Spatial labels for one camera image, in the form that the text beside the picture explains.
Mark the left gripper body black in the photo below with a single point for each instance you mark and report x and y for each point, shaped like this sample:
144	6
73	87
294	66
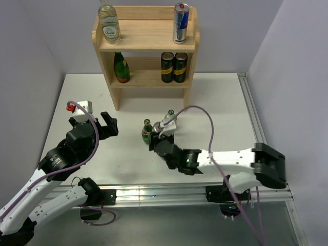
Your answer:
102	130

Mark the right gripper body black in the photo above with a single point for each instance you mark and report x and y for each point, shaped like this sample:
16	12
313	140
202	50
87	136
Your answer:
171	165

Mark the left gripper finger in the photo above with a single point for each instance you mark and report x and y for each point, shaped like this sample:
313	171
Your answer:
107	118
111	127

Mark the Red Bull can front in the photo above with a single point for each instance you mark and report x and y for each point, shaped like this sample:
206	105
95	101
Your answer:
158	127

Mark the red bull can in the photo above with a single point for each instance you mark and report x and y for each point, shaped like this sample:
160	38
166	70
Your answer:
158	127
181	16

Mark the green perrier bottle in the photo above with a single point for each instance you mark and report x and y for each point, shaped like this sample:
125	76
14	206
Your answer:
146	131
121	68

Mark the clear bottle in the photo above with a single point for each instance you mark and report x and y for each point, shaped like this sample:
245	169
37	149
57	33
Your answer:
109	22
170	114

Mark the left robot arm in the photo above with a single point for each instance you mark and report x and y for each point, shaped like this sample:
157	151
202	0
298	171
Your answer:
24	213

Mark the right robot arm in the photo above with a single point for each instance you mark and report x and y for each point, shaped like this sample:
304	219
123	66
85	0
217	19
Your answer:
244	169

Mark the wooden two-tier shelf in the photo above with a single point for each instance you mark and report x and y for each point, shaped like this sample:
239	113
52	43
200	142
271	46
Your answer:
146	29

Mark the left black yellow can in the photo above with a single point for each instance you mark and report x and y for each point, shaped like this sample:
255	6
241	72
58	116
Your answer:
167	67

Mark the black yellow can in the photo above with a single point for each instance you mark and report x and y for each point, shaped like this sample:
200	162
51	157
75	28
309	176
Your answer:
180	67
167	67

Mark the right black yellow can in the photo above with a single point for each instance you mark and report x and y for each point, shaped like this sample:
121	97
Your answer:
180	67

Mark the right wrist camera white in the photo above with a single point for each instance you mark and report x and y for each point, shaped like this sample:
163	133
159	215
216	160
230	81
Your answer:
167	128

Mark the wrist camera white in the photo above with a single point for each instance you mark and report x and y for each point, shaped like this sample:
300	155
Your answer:
167	128
79	115

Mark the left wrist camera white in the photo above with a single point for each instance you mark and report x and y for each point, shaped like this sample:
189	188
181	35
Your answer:
79	115

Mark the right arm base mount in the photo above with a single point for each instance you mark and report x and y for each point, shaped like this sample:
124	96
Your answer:
221	195

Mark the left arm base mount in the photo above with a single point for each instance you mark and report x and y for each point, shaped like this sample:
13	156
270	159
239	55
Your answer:
107	197

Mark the aluminium right rail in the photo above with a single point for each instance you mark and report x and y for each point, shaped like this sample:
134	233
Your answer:
256	115

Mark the aluminium rail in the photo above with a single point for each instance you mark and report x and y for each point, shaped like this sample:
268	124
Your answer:
181	194
256	115

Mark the aluminium front rail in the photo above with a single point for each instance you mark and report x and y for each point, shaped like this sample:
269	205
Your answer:
181	194

